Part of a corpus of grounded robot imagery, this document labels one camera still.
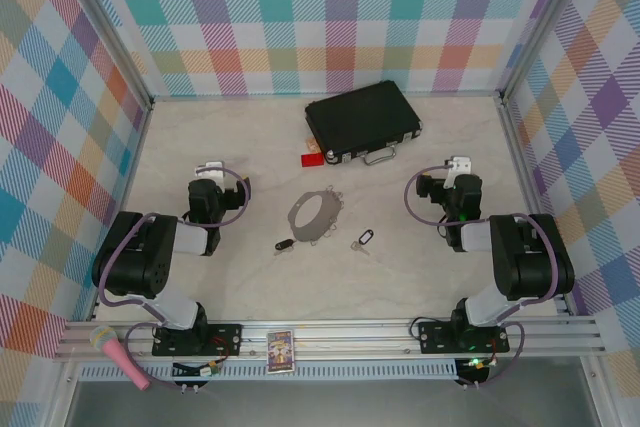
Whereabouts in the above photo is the key with black tag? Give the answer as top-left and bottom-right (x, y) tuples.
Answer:
(349, 229), (378, 255)

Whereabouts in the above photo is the grey metal keyring plate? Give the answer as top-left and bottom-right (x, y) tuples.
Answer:
(287, 185), (347, 247)

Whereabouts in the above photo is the small picture card box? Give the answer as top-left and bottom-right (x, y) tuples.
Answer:
(265, 328), (298, 375)

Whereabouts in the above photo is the controller board with green light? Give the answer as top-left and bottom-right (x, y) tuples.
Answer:
(453, 353), (502, 391)

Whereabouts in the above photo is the pink toy microphone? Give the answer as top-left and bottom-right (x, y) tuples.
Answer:
(88, 325), (152, 392)

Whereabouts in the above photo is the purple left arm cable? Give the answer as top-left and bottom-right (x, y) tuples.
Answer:
(96, 165), (252, 391)

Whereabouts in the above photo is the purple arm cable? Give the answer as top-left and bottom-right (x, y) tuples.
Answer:
(96, 165), (252, 391)
(403, 160), (570, 390)

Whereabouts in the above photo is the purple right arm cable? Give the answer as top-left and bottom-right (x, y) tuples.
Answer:
(403, 160), (570, 390)

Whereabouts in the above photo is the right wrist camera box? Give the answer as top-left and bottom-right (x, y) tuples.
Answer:
(445, 155), (474, 189)

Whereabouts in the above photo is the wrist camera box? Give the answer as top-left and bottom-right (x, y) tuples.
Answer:
(445, 155), (474, 189)
(194, 161), (225, 182)

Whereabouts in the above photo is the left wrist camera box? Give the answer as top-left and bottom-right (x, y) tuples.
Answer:
(194, 161), (225, 182)

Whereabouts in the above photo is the aluminium side rail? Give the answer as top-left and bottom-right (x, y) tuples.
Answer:
(88, 99), (155, 322)
(497, 94), (576, 318)

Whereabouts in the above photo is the black case with chrome handle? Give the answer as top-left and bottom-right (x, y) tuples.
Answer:
(304, 80), (425, 167)

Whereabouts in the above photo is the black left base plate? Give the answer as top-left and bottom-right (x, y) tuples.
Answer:
(151, 322), (244, 359)

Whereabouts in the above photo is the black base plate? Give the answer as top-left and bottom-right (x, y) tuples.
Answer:
(151, 322), (244, 359)
(416, 318), (512, 356)

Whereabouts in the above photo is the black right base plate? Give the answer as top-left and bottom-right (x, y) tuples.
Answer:
(416, 318), (512, 356)

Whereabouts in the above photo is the aluminium front rail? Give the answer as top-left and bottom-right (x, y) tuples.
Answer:
(53, 315), (607, 364)

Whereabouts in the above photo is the wire connector with green plug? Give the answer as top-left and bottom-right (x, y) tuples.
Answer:
(171, 359), (224, 394)

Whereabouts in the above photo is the aluminium frame post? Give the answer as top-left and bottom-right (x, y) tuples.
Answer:
(58, 0), (154, 112)
(498, 0), (595, 106)

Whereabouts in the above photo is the slotted grey cable duct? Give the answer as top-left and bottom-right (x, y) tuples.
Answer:
(79, 359), (460, 383)

